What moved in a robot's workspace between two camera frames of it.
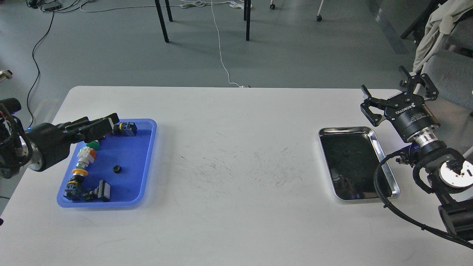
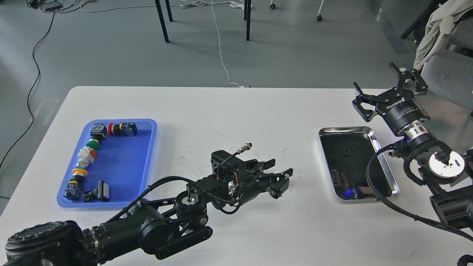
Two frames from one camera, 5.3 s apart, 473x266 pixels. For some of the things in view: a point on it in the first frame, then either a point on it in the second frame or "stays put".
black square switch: (103, 191) stays put
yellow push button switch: (74, 190) stays put
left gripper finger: (96, 131) to (278, 183)
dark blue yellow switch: (128, 129) stays put
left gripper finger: (113, 118) to (259, 165)
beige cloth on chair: (442, 21) stays put
